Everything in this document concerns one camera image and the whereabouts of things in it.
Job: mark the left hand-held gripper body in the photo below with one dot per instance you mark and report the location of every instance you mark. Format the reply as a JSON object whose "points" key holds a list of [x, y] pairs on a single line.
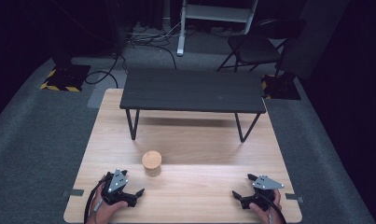
{"points": [[116, 182]]}

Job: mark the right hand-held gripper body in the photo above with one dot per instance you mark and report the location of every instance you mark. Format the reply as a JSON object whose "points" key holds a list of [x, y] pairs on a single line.
{"points": [[265, 183]]}

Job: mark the glass jar with wooden lid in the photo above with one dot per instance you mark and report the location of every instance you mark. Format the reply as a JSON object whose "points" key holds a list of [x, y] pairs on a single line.
{"points": [[151, 161]]}

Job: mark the person's right hand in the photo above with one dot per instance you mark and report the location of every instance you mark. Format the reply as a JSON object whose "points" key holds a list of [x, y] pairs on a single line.
{"points": [[271, 214]]}

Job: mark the person's left hand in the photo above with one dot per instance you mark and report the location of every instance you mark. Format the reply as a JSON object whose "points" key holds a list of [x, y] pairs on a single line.
{"points": [[106, 213]]}

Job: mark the black low shelf with legs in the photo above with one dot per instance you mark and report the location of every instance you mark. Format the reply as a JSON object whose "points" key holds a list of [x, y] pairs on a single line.
{"points": [[192, 90]]}

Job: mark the black folding chair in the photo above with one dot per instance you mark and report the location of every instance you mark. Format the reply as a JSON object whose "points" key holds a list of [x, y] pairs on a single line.
{"points": [[257, 46]]}

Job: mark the white metal stand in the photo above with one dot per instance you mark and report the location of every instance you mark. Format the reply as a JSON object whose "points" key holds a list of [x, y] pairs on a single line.
{"points": [[216, 12]]}

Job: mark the black yellow striped base plate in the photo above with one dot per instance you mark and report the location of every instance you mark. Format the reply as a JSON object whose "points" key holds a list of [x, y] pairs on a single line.
{"points": [[67, 77], [282, 88]]}

